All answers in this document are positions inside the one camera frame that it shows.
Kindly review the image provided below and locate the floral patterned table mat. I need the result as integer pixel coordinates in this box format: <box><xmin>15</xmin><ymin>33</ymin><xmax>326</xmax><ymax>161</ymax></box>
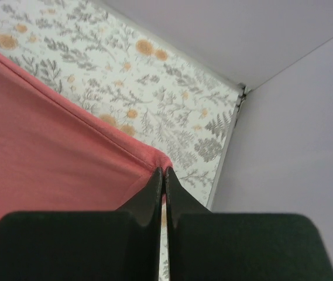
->
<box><xmin>0</xmin><ymin>1</ymin><xmax>239</xmax><ymax>205</ymax></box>

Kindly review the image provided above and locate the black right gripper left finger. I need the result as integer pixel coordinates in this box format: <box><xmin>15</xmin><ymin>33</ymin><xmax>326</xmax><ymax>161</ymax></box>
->
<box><xmin>0</xmin><ymin>168</ymin><xmax>163</xmax><ymax>280</ymax></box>

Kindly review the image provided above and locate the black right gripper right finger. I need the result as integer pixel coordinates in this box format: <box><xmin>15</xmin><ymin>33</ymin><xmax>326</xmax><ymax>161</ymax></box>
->
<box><xmin>165</xmin><ymin>168</ymin><xmax>333</xmax><ymax>280</ymax></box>

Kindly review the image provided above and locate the pink t shirt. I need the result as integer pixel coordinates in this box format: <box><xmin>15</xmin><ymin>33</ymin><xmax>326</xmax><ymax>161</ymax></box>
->
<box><xmin>0</xmin><ymin>54</ymin><xmax>171</xmax><ymax>219</ymax></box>

